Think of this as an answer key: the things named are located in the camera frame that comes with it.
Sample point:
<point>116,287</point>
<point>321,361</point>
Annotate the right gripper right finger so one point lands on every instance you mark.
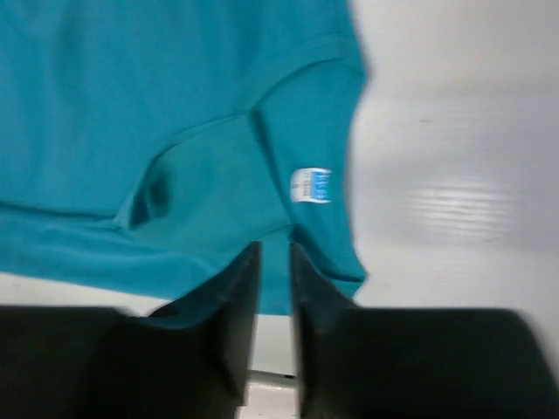
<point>363,362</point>

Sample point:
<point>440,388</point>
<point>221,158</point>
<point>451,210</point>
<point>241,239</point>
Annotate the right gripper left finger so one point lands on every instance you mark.
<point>187,359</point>

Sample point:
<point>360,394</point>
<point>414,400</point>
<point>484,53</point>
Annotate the teal blue t shirt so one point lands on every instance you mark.
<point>145,144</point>

